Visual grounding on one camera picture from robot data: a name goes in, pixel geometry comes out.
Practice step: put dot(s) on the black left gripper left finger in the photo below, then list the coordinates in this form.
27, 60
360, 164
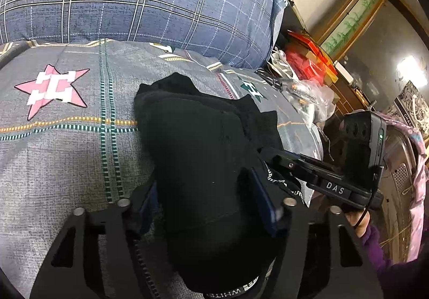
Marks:
97, 254

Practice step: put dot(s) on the black pants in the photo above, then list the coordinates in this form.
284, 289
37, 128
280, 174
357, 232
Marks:
218, 196

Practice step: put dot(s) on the purple sleeve forearm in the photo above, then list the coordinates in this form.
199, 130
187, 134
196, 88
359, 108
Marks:
400, 280

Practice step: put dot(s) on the person's right hand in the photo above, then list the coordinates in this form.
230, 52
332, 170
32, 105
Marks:
360, 221

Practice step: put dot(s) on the pink jacket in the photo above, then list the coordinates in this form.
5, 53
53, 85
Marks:
401, 221

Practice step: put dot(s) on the clear plastic bags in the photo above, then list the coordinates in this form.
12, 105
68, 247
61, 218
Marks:
315, 103

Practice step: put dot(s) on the grey star-patterned bedsheet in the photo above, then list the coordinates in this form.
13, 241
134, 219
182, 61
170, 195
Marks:
69, 137

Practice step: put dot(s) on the red and yellow boxes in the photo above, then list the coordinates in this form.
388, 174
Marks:
309, 60

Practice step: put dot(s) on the framed bamboo picture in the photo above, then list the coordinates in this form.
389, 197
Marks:
343, 24

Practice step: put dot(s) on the blue plaid pillow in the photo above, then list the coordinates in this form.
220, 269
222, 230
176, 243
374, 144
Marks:
240, 33

